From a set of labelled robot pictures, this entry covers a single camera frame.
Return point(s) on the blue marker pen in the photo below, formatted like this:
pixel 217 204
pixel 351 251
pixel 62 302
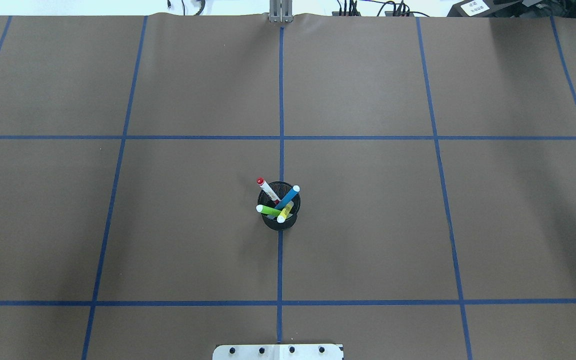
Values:
pixel 288 198

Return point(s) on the red capped white marker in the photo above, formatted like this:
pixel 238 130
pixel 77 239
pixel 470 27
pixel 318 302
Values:
pixel 268 190

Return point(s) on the black mesh pen cup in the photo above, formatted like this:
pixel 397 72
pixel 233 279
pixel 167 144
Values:
pixel 281 189

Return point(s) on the green highlighter pen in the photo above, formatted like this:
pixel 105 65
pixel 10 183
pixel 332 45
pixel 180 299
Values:
pixel 267 210

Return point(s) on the yellow highlighter pen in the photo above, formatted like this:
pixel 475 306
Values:
pixel 285 212

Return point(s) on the brown paper table cover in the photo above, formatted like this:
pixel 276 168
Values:
pixel 403 187

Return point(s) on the black device with label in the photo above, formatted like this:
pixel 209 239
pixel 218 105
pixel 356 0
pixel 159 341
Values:
pixel 474 9

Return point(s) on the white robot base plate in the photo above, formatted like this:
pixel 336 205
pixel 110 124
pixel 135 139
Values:
pixel 304 351

